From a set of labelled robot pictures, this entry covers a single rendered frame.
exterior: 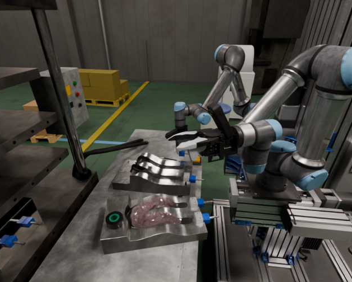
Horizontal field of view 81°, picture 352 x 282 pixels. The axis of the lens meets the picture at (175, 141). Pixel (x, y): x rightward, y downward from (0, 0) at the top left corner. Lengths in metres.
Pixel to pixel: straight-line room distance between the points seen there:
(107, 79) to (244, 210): 4.44
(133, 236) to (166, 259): 0.18
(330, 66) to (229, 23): 6.35
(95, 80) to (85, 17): 3.07
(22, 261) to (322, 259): 1.93
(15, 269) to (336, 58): 1.49
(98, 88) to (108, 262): 4.53
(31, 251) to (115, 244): 0.43
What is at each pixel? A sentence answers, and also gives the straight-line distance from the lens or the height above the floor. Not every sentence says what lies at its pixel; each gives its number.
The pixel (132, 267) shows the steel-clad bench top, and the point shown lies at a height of 0.80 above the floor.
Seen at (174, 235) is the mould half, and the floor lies 0.86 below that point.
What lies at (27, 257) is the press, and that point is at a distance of 1.32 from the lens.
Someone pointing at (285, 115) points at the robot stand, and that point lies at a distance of 1.24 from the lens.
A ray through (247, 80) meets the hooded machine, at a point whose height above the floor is 0.84.
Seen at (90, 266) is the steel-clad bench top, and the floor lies 0.80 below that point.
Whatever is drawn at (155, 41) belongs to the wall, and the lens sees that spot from 7.22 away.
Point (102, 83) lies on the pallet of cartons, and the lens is 5.21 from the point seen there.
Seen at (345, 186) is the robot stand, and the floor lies 0.99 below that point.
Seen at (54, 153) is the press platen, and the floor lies 1.04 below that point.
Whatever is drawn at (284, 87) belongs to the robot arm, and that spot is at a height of 1.54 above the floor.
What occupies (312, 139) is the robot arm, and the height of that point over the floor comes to 1.38.
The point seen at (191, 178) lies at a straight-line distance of 1.31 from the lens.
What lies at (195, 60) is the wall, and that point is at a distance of 7.13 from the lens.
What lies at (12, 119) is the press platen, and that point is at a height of 1.29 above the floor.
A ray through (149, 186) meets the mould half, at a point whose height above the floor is 0.86.
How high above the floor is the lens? 1.74
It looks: 30 degrees down
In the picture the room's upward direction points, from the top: straight up
